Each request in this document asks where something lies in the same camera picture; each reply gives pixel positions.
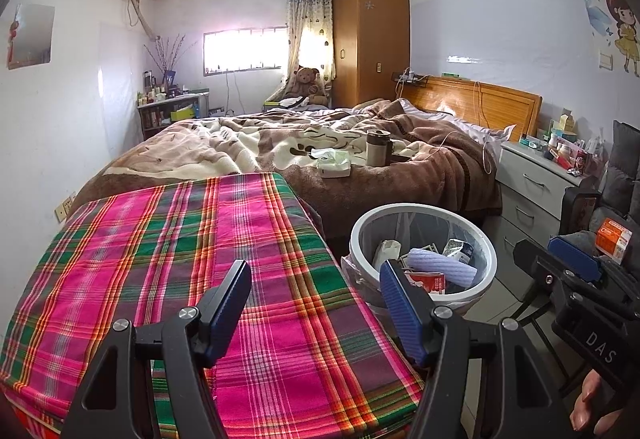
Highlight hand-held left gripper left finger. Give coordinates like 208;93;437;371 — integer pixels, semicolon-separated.
60;260;252;439

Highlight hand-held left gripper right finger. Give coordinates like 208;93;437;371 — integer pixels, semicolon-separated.
378;259;573;439

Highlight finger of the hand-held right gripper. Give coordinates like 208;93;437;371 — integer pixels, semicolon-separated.
514;239;566;290
547;234;606;285

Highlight red white packet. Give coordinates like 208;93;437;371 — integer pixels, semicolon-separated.
405;269;447;295

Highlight white foam roll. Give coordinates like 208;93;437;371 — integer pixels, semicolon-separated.
406;246;478;290

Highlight white round waste bin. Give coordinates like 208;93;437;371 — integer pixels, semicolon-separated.
341;204;498;320

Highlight person's right hand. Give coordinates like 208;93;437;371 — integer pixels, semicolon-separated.
570;369;617;432

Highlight orange white box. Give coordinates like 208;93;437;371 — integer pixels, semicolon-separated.
595;218;633;265

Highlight grey nightstand with drawers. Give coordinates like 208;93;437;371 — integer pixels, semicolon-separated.
492;139;601;265

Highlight plaid cloth covered table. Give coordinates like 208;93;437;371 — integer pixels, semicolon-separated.
0;171;426;439

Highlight clear bin liner bag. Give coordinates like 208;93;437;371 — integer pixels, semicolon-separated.
341;209;493;305

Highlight lilac pillow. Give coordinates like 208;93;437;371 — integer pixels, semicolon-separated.
397;99;516;160

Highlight bed with brown blanket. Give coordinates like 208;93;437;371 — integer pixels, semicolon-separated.
72;99;503;230

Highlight wooden headboard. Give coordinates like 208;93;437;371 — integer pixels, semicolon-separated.
400;75;543;140

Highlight tissue pack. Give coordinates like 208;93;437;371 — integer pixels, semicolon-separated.
312;148;353;178

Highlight steel thermos flask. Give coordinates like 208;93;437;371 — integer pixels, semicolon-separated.
366;129;393;166

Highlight shelf unit with bottles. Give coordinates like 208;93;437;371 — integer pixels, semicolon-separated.
137;91;211;140

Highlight power strip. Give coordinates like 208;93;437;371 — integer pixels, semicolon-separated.
391;69;430;87

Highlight brown teddy bear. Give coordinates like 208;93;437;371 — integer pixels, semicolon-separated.
292;66;326;106

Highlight dried branches in vase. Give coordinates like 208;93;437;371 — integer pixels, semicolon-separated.
144;34;198;87

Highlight window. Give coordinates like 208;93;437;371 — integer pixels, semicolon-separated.
202;26;290;74

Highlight wooden wardrobe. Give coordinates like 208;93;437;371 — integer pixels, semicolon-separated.
332;0;412;108

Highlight patterned curtain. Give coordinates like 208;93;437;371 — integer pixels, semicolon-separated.
286;0;335;92

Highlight wrapped air conditioner pipe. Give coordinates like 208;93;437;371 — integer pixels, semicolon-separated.
125;0;161;42

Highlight red hanging ornament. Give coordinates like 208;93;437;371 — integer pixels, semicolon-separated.
7;6;23;64

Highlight white charging cable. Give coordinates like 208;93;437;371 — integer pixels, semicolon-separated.
432;81;496;176

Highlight wall power outlet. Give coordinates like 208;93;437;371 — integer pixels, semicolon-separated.
55;191;77;222

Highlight cartoon girl wall sticker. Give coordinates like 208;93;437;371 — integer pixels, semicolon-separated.
605;0;640;77

